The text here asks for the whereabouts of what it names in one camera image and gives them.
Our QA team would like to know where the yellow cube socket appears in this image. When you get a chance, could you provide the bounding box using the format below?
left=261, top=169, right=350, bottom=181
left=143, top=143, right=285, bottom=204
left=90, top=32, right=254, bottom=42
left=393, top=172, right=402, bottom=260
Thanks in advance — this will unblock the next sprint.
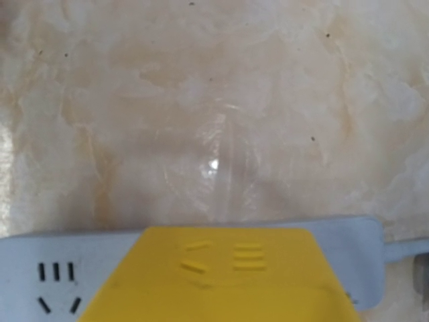
left=80, top=227, right=359, bottom=321

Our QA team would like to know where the blue power strip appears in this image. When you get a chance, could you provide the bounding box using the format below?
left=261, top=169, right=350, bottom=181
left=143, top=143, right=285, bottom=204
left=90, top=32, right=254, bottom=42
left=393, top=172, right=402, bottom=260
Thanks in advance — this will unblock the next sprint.
left=1, top=216, right=385, bottom=321

